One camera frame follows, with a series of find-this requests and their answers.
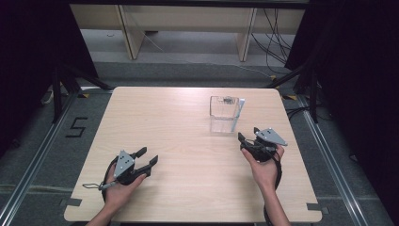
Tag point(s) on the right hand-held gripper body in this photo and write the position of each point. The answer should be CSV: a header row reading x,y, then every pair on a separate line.
x,y
262,149

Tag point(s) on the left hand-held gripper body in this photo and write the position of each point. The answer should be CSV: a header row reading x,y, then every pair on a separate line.
x,y
125,174

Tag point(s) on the light blue toothbrush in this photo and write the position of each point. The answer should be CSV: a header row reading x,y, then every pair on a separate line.
x,y
238,114

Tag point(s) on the clear plastic cup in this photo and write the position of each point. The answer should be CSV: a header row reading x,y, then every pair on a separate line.
x,y
223,109

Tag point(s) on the person's left hand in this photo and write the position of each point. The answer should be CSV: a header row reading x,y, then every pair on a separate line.
x,y
120,194

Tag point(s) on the person's right hand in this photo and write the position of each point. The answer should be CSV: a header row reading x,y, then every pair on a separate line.
x,y
266,174

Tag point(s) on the yellow tape piece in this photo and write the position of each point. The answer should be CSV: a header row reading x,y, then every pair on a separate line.
x,y
85,95
291,97
273,77

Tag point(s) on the dark tape piece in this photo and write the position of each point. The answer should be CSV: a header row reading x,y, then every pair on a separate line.
x,y
314,206
72,202

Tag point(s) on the black metal stand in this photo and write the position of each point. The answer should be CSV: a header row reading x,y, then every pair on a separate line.
x,y
57,94
313,94

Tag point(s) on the dark curtain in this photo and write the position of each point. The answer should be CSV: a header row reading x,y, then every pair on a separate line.
x,y
360,78
28,62

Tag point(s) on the aluminium floor rail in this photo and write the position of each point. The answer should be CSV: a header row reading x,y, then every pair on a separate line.
x,y
34,166
332,169

